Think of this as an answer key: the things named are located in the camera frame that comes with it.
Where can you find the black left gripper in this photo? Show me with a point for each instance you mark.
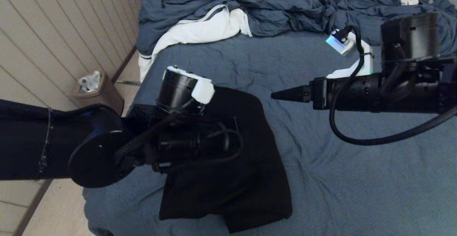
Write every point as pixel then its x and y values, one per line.
pixel 200 145

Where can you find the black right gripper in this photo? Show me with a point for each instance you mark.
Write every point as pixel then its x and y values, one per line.
pixel 378 93

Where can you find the black hooded sweatshirt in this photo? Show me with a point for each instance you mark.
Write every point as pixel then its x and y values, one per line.
pixel 250 186

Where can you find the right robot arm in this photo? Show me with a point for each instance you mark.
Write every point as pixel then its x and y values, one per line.
pixel 410 36

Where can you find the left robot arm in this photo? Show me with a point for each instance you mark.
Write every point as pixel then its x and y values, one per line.
pixel 35 139

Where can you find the crumpled blue duvet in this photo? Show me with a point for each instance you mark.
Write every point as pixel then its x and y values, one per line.
pixel 285 9

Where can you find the brown trash bin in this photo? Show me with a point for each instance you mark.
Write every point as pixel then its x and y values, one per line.
pixel 107 100

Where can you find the blue bed sheet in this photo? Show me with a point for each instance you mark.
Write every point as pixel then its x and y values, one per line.
pixel 357 186

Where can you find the white garment with dark stripe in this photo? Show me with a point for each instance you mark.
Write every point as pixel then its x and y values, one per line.
pixel 185 34

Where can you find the white plastic bin bag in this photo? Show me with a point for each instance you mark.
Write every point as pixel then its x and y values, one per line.
pixel 89 81

